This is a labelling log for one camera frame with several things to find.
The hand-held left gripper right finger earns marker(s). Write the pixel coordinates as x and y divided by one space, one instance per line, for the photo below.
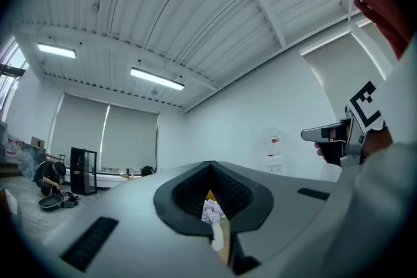
247 198

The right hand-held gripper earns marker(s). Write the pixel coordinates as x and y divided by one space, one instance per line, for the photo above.
355 127

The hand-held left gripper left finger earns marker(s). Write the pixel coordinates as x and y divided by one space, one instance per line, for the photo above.
176 205

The person's right hand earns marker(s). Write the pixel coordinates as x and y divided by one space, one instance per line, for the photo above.
378 140

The purple flowers in white vase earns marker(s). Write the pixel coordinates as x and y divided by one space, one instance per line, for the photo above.
212 216

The white water dispenser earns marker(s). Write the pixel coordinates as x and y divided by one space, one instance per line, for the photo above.
274 153

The grey roller blind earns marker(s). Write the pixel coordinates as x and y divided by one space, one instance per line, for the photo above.
130 138
342 75
79 128

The white long bench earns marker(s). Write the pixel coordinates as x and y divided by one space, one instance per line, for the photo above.
107 178

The black glass-door fridge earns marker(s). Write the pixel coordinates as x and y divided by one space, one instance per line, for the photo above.
81 171

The open black case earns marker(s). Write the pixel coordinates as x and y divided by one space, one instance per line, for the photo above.
58 201

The long ceiling light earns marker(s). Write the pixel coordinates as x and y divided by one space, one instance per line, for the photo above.
156 78
57 50

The cardboard box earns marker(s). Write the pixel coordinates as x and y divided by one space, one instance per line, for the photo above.
37 142

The window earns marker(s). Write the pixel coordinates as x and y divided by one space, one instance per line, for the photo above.
9 71

